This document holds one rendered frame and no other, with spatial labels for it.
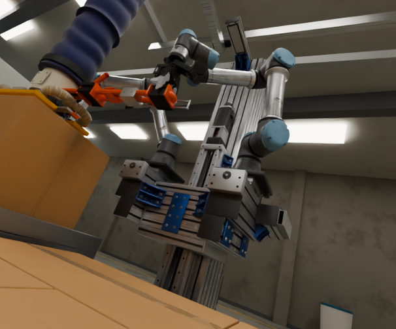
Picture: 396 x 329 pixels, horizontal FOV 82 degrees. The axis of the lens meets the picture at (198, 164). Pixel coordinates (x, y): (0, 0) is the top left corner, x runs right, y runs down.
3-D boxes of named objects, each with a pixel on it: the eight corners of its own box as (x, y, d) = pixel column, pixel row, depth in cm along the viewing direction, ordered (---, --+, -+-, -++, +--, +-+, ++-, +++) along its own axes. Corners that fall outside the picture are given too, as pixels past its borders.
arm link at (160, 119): (161, 160, 138) (146, 85, 154) (159, 168, 152) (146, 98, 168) (180, 157, 141) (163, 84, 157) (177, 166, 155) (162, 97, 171)
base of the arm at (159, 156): (157, 175, 139) (163, 160, 143) (177, 177, 132) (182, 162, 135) (142, 162, 128) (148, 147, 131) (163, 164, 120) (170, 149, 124)
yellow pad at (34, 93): (-17, 91, 98) (-10, 82, 99) (6, 106, 106) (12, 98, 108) (34, 93, 85) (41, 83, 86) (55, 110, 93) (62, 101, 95)
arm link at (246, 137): (252, 169, 115) (257, 146, 120) (268, 161, 103) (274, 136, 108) (232, 159, 113) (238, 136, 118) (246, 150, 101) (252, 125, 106)
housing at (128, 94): (117, 95, 88) (123, 86, 89) (127, 107, 93) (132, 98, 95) (132, 96, 85) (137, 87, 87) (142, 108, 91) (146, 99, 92)
